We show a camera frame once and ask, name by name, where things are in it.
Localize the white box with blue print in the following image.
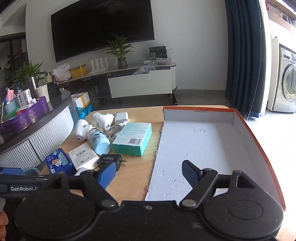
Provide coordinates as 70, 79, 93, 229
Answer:
17, 89, 31, 107

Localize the clear pen organizer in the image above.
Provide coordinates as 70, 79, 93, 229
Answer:
140, 58, 171, 66

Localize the white plug-in mosquito repeller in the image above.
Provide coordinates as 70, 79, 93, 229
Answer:
92, 112, 115, 131
75, 119, 95, 142

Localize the blue plastic bag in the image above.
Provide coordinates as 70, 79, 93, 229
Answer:
75, 103, 95, 120

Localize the silver washing machine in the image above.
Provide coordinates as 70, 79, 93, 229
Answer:
272, 43, 296, 113

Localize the clear liquid refill bottle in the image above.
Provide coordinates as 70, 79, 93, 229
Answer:
106, 120, 128, 140

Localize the green plant in white pot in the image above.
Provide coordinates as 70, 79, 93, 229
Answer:
10, 61, 50, 102

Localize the purple patterned box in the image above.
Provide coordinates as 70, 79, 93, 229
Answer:
0, 96, 50, 136

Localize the yellow tin box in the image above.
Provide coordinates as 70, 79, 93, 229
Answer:
70, 65, 89, 79

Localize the white tall cabinet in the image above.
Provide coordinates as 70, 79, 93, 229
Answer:
267, 37, 280, 110

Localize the white adapter box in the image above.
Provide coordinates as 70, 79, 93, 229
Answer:
68, 142, 99, 171

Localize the white and dark television cabinet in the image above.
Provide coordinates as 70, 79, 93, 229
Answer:
55, 61, 177, 105

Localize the light blue round container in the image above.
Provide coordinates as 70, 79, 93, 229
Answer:
23, 167, 40, 176

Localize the crumpled grey plastic bag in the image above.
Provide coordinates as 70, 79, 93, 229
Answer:
133, 65, 156, 75

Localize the large white charger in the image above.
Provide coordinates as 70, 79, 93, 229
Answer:
115, 112, 129, 127

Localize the teal bandage box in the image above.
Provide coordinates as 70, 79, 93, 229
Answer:
112, 122, 152, 157

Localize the round ribbed side cabinet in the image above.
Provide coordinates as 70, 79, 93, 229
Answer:
0, 90, 74, 169

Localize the black wall television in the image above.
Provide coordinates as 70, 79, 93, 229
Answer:
51, 0, 155, 63

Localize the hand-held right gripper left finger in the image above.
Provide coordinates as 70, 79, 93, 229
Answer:
35, 162, 119, 208

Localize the white and yellow carton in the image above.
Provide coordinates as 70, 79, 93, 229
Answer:
70, 92, 90, 109

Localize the black and green box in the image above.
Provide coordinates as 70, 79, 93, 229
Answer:
149, 46, 167, 59

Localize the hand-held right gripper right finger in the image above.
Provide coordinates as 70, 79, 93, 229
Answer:
180, 160, 269, 208

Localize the orange cardboard box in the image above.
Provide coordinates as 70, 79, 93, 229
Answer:
145, 106, 286, 211

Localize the blue cartoon tissue box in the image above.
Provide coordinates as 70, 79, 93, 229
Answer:
45, 148, 77, 176

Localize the black stand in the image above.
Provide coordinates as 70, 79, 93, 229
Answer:
47, 82, 63, 109

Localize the black charger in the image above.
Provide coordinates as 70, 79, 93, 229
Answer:
97, 153, 127, 172

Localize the dark blue curtain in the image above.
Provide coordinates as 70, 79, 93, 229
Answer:
224, 0, 266, 120

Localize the person's left hand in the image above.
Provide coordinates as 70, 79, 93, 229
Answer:
0, 212, 8, 232

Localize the wooden wall shelf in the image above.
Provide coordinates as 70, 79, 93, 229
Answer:
265, 0, 296, 28

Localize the white router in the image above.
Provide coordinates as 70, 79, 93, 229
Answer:
89, 57, 109, 75

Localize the bamboo plant in dark vase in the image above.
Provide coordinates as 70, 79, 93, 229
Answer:
105, 33, 136, 69

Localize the white plastic bag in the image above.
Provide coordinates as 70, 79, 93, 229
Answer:
52, 63, 72, 82

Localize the dark framed glass door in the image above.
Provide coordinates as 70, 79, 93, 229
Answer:
0, 32, 29, 88

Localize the stainless steel thermos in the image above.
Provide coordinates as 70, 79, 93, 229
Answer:
28, 76, 37, 98

